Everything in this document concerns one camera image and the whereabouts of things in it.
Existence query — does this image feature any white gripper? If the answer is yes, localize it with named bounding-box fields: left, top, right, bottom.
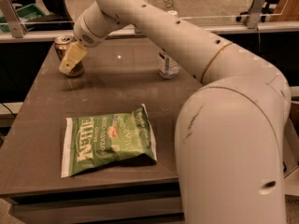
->
left=59, top=2, right=121, bottom=74

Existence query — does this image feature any orange soda can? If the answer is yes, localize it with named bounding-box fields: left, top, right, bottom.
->
left=54, top=35, right=84, bottom=77

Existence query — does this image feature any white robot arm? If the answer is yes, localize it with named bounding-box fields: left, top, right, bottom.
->
left=60, top=0, right=291, bottom=224

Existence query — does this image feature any green plastic bin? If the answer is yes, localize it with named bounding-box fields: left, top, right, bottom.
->
left=0, top=4, right=45, bottom=33

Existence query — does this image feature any clear glass barrier panel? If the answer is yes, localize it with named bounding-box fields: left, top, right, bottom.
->
left=0, top=0, right=299, bottom=33

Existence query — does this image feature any green Kettle chips bag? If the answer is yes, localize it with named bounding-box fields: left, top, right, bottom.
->
left=61, top=104, right=157, bottom=178

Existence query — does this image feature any clear plastic water bottle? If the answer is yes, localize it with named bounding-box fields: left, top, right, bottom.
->
left=158, top=49, right=179, bottom=79

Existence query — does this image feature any left metal bracket post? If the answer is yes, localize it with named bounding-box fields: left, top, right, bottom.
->
left=0, top=0, right=26, bottom=38

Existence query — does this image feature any metal bracket post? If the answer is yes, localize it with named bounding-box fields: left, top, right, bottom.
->
left=0, top=0, right=26, bottom=38
left=245, top=0, right=265, bottom=29

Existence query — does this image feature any right metal bracket post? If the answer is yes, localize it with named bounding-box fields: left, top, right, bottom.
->
left=245, top=0, right=265, bottom=29

